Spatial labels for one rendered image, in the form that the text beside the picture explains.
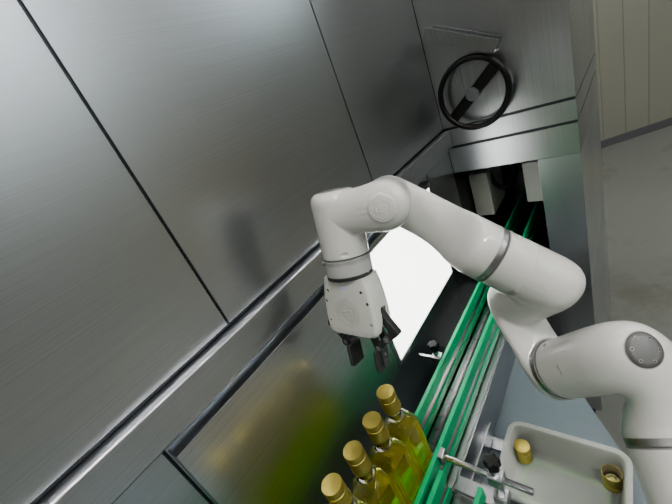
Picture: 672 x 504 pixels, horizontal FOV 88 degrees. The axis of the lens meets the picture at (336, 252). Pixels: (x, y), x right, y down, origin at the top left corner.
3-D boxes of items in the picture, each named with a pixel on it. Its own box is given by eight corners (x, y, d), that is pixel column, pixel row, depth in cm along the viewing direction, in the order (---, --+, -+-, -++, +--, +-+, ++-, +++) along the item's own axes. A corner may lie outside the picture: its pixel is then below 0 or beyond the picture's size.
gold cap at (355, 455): (358, 452, 60) (349, 436, 58) (375, 460, 57) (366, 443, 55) (347, 471, 57) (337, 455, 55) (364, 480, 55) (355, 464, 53)
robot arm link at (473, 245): (481, 290, 48) (345, 222, 49) (468, 262, 60) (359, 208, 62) (517, 237, 45) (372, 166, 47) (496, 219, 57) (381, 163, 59)
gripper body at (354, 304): (310, 273, 56) (325, 335, 59) (360, 275, 50) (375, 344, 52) (338, 258, 62) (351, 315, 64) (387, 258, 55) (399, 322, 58)
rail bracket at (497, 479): (450, 468, 74) (436, 431, 69) (540, 505, 63) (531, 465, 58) (445, 482, 72) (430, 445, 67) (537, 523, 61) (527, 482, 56)
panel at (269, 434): (446, 272, 119) (420, 181, 106) (455, 273, 117) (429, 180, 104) (273, 565, 62) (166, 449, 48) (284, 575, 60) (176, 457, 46)
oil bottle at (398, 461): (409, 489, 74) (377, 425, 65) (434, 501, 70) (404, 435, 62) (397, 515, 70) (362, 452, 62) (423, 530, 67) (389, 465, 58)
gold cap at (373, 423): (376, 423, 63) (368, 407, 61) (392, 430, 61) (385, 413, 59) (366, 440, 61) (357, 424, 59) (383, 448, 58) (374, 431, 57)
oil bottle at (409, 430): (418, 463, 78) (389, 399, 69) (442, 472, 74) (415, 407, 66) (408, 487, 74) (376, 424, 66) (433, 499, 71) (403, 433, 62)
